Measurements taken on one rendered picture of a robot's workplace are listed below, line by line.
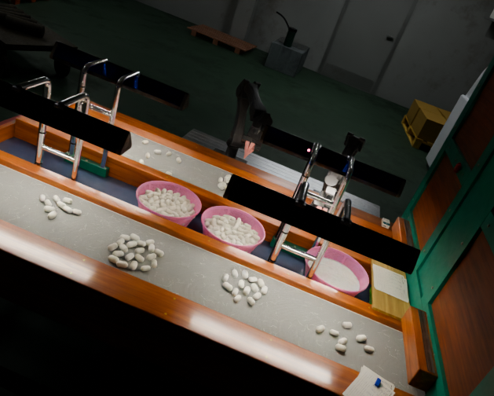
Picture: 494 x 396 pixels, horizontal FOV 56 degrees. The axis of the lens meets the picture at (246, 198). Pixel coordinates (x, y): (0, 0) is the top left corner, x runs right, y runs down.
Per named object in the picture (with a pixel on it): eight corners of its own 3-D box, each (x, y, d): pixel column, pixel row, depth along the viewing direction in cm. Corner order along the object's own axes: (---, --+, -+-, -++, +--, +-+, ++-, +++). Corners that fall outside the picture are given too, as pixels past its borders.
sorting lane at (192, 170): (60, 107, 237) (60, 103, 236) (396, 243, 227) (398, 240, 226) (22, 123, 211) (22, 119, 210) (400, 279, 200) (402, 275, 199)
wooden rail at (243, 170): (70, 126, 254) (75, 93, 246) (382, 253, 244) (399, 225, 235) (57, 132, 244) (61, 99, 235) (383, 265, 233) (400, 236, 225)
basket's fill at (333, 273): (305, 258, 198) (310, 247, 195) (355, 279, 196) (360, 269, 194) (298, 289, 178) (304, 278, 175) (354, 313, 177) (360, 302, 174)
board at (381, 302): (370, 260, 197) (371, 258, 196) (404, 273, 196) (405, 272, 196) (371, 309, 168) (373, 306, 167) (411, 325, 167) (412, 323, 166)
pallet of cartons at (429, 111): (464, 167, 644) (481, 141, 624) (404, 143, 652) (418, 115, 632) (452, 141, 752) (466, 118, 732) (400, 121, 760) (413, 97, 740)
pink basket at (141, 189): (148, 192, 204) (152, 173, 200) (203, 214, 203) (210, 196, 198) (119, 219, 181) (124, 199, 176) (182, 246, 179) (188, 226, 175)
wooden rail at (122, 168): (21, 136, 214) (23, 115, 209) (393, 290, 203) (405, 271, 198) (13, 140, 209) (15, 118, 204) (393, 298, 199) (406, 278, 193)
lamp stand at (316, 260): (259, 273, 180) (301, 174, 159) (307, 294, 179) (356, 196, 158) (248, 303, 163) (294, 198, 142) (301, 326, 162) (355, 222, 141)
